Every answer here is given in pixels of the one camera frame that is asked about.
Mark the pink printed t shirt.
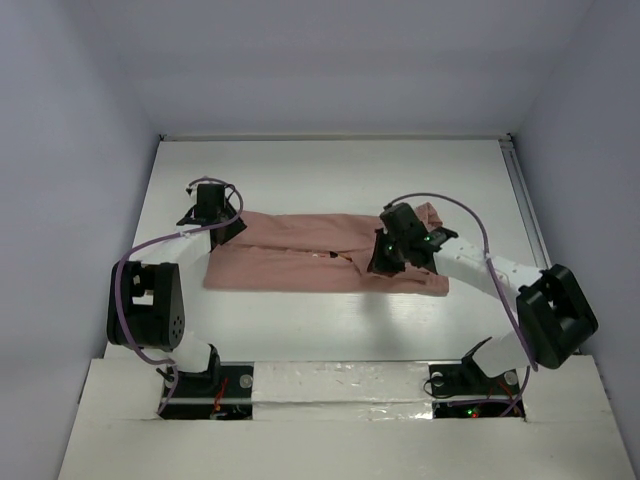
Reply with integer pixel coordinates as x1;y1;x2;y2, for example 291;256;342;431
203;211;449;296

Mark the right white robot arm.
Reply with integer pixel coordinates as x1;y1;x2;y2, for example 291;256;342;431
369;201;599;392

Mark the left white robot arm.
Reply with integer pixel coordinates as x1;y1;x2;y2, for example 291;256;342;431
106;177;246;395

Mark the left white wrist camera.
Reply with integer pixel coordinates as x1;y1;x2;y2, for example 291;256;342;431
185;181;199;198

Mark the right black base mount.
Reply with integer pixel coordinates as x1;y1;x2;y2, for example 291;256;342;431
422;338;526;419

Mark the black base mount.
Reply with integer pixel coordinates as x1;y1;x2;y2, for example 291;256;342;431
422;338;526;419
160;345;254;421

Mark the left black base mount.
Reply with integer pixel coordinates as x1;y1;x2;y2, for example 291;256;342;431
160;345;254;421

